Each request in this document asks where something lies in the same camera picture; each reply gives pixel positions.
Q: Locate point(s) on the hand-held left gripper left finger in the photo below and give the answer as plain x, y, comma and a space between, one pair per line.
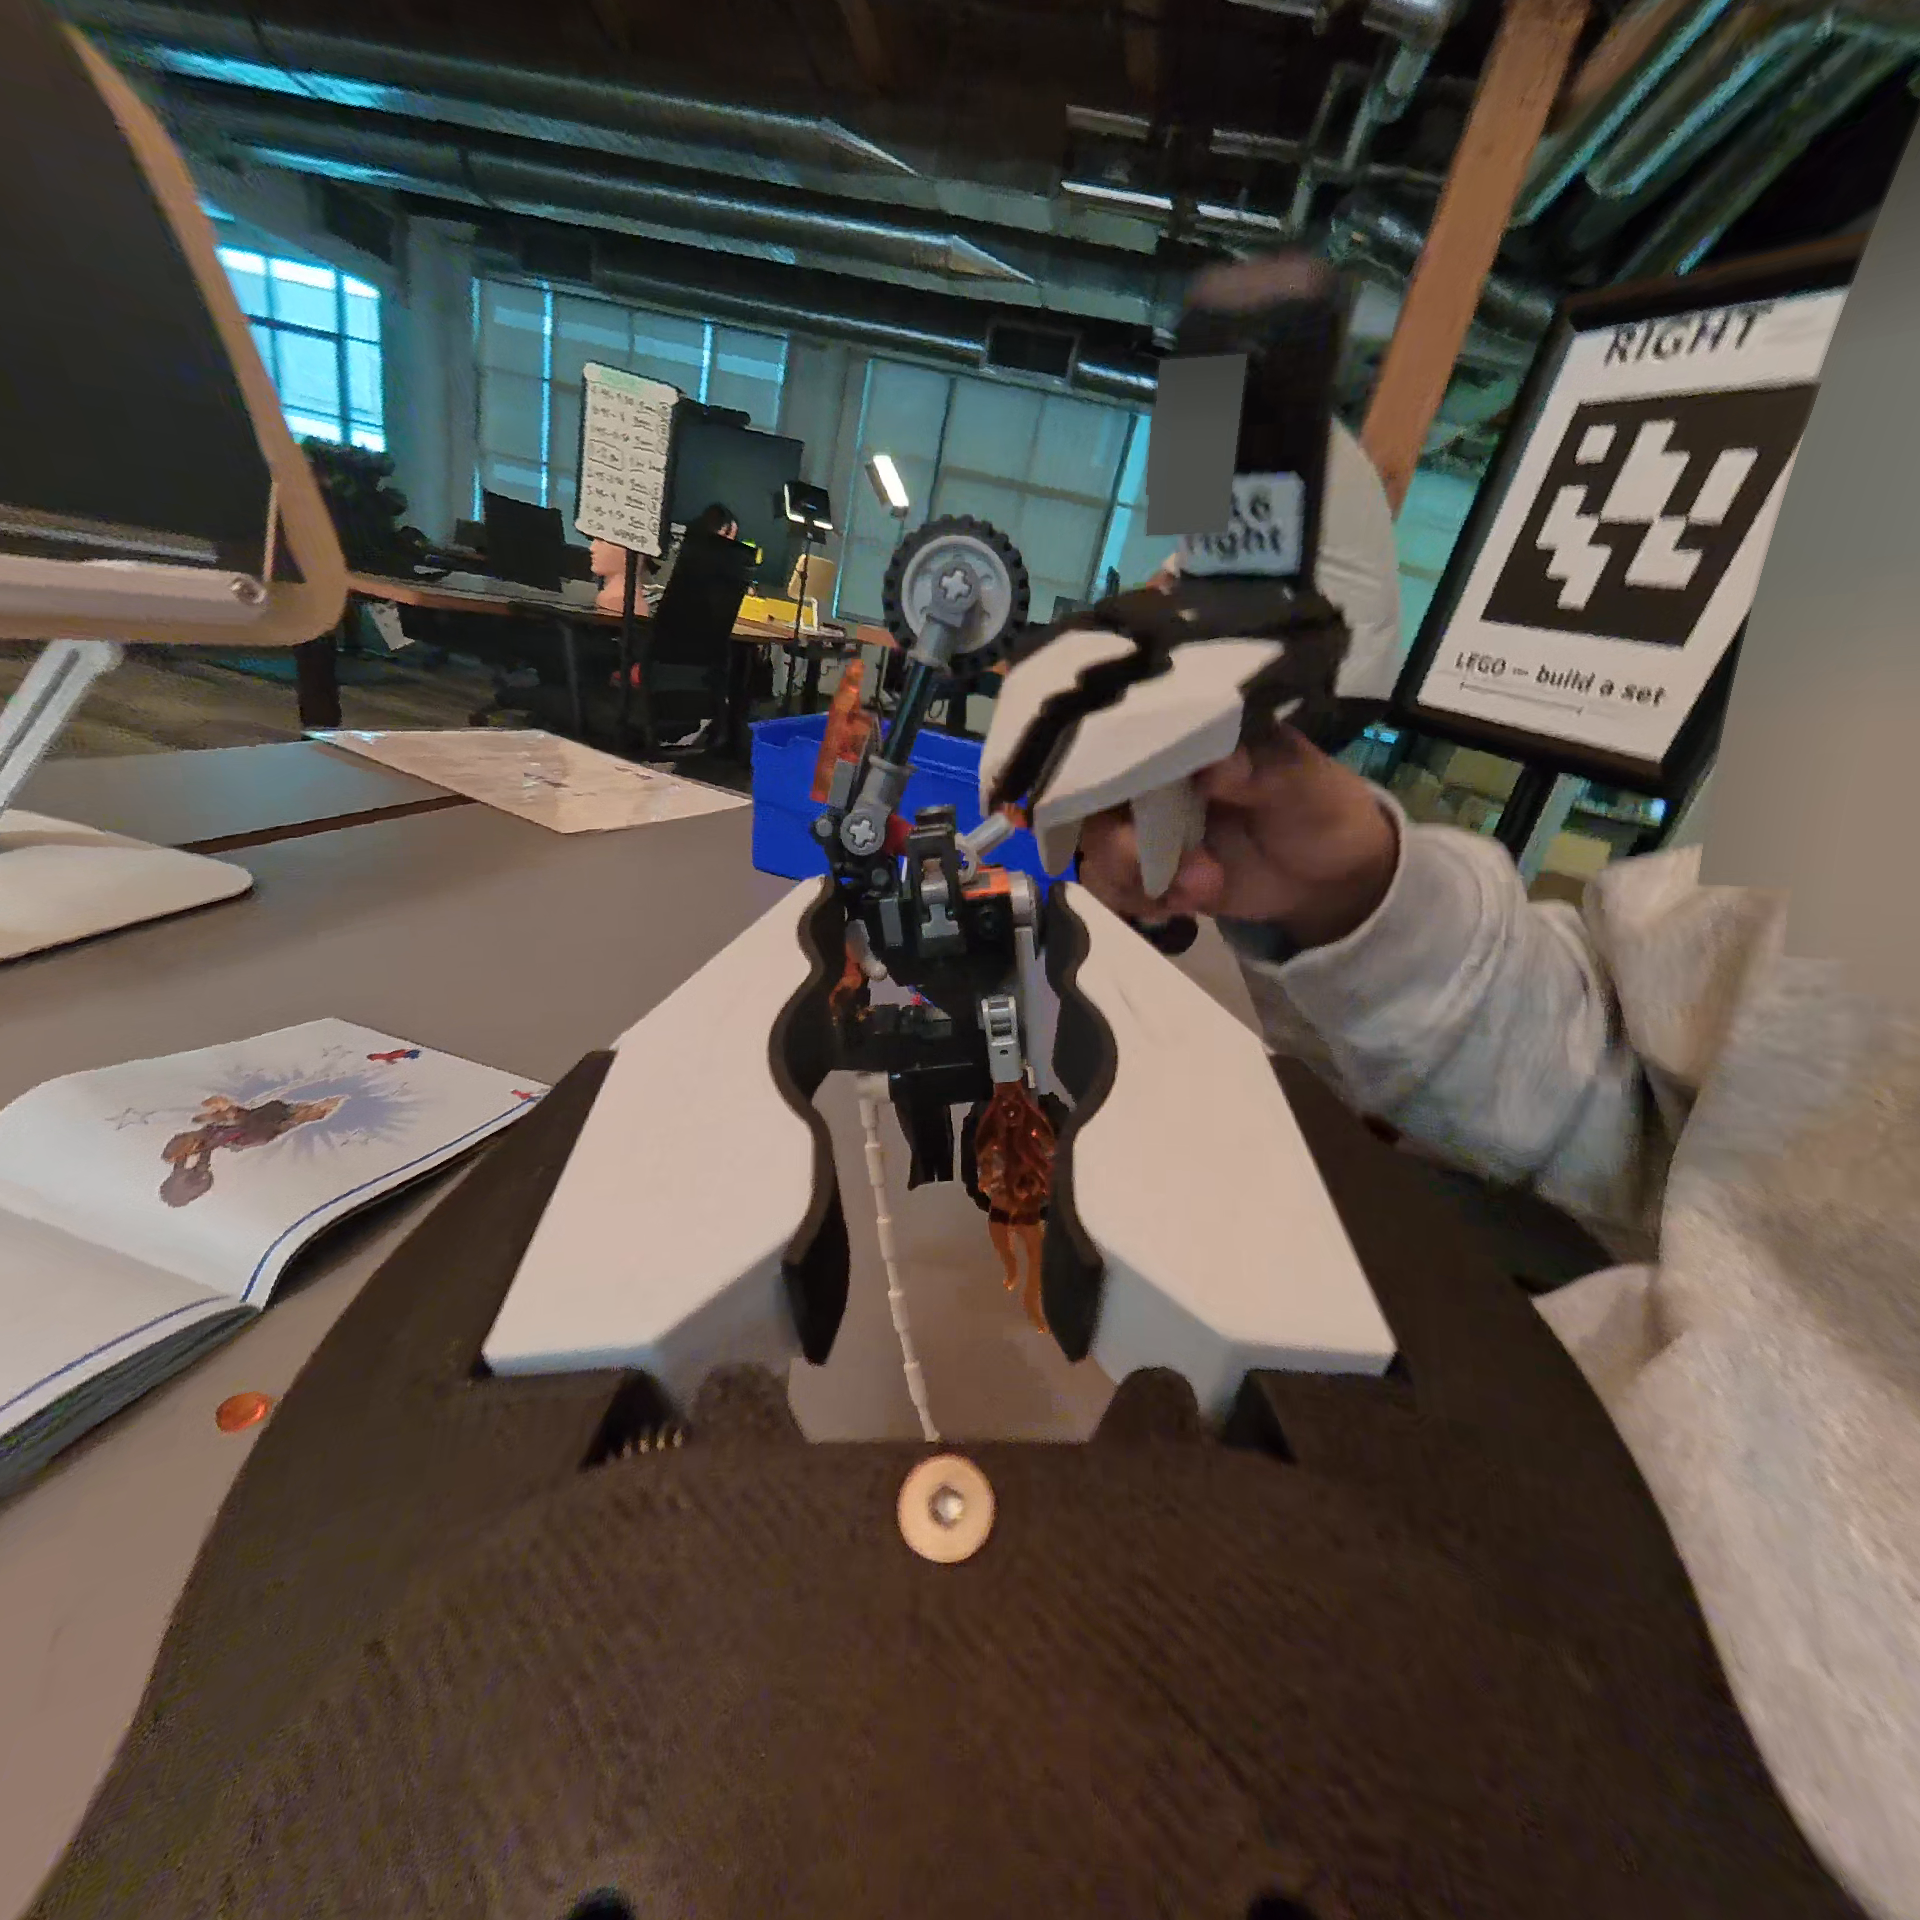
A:
645, 1201

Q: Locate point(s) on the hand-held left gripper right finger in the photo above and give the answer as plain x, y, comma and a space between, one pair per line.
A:
1231, 1201

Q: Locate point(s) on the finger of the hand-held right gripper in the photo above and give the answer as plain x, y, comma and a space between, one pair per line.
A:
1037, 693
1156, 750

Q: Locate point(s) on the lego motorcycle model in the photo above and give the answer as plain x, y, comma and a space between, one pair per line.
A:
954, 587

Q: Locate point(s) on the person's right forearm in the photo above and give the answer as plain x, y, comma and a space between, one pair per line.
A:
1501, 974

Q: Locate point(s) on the orange round lego stud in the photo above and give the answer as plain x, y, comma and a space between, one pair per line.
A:
244, 1412

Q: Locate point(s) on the lego instruction booklet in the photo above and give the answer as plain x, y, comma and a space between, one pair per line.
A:
90, 1306

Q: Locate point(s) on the person's right hand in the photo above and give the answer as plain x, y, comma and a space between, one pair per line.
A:
1290, 857

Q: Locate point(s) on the blue plastic bin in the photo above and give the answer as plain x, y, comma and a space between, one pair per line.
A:
788, 811

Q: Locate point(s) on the black office chair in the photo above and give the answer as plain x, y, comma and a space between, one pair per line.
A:
699, 646

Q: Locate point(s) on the printed paper sheet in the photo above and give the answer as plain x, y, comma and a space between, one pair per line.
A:
556, 781

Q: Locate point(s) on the framed tag sign on stand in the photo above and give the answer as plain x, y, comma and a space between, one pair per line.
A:
1636, 510

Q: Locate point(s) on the whiteboard with writing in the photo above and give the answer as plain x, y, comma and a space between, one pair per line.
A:
622, 451

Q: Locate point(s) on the wooden post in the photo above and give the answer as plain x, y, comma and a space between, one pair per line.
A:
1477, 196

